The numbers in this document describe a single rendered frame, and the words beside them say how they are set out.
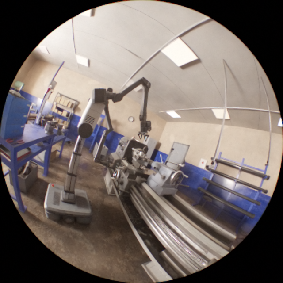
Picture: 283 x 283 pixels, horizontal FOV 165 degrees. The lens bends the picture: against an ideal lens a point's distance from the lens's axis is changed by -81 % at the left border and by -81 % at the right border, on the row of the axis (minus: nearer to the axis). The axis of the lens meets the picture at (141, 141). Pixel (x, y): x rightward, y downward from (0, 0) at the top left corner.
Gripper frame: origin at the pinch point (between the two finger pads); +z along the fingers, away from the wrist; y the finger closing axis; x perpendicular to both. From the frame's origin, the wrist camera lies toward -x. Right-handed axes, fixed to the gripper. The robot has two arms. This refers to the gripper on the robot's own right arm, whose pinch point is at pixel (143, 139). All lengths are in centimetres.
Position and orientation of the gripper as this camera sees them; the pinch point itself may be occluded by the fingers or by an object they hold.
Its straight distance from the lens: 111.5
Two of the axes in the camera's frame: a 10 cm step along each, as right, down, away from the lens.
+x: -8.2, 1.8, -5.4
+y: -5.7, -2.3, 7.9
